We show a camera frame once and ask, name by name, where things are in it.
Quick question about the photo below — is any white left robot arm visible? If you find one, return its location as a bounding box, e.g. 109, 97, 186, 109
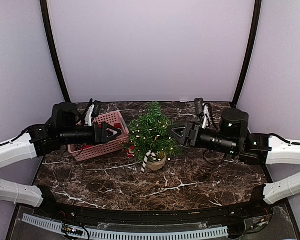
0, 100, 129, 218

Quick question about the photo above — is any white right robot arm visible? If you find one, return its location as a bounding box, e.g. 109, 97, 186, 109
167, 108, 300, 217

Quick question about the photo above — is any beige tree pot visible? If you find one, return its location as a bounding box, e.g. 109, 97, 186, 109
146, 155, 167, 171

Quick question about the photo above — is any small green christmas tree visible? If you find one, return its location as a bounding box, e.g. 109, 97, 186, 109
124, 102, 182, 161

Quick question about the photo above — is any red santa ornament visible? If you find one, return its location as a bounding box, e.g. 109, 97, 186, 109
126, 145, 136, 158

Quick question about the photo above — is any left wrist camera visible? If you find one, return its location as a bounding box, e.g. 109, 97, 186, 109
84, 98, 102, 127

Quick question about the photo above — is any white slotted cable duct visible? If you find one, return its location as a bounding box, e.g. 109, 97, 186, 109
21, 213, 229, 240

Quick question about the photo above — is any red white candy cane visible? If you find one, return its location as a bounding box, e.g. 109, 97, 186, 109
141, 150, 157, 174

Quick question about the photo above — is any fairy light string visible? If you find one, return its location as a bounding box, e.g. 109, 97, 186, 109
129, 111, 183, 161

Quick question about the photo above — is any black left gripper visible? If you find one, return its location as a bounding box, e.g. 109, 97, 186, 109
58, 121, 122, 146

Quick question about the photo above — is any pink plastic basket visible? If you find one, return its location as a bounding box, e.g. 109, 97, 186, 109
68, 110, 128, 162

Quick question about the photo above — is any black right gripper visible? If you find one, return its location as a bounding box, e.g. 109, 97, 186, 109
167, 120, 239, 156

